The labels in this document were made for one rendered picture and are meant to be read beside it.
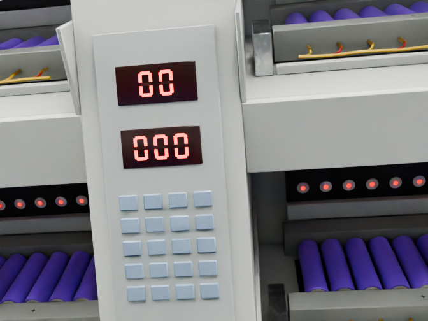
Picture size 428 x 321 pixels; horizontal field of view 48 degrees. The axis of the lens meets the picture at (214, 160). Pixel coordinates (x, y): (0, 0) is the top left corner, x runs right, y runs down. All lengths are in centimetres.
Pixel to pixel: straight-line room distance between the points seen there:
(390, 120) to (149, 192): 14
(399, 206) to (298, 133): 20
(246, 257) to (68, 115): 13
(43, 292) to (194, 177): 20
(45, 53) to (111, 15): 9
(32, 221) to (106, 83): 24
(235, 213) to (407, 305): 15
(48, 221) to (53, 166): 18
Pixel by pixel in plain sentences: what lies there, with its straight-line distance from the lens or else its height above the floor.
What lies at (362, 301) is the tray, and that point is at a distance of 37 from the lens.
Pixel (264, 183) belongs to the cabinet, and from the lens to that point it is 48.
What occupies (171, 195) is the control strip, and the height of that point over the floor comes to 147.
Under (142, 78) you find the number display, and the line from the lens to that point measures 27.
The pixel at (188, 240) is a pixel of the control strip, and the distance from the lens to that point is 28.
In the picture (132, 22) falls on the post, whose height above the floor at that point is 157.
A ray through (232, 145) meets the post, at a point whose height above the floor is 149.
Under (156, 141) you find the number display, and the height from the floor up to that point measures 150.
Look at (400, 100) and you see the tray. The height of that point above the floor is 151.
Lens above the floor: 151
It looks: 5 degrees down
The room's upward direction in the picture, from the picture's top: 4 degrees counter-clockwise
